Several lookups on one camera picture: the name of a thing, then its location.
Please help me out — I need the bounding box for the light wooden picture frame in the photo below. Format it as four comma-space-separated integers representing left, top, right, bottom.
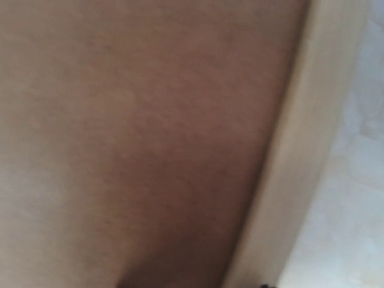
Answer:
223, 1, 369, 287

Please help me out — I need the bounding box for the brown hardboard backing panel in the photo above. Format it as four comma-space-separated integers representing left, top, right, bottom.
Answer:
1, 1, 308, 287

